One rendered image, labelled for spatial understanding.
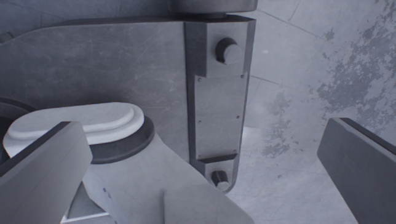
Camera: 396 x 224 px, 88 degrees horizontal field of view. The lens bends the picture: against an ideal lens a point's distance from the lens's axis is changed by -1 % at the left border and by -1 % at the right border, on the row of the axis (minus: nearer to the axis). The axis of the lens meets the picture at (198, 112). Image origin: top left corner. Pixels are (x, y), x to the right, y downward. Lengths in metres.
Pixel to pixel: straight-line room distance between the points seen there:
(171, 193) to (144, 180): 0.05
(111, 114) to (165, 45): 0.18
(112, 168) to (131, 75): 0.21
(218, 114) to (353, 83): 0.64
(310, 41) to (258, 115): 0.30
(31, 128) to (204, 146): 0.36
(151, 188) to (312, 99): 0.75
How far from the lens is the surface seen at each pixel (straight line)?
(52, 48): 0.48
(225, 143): 0.57
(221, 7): 0.43
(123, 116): 0.36
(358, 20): 0.91
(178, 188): 0.29
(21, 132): 0.39
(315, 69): 0.86
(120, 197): 0.30
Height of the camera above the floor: 0.61
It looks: 58 degrees down
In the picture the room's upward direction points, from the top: 157 degrees clockwise
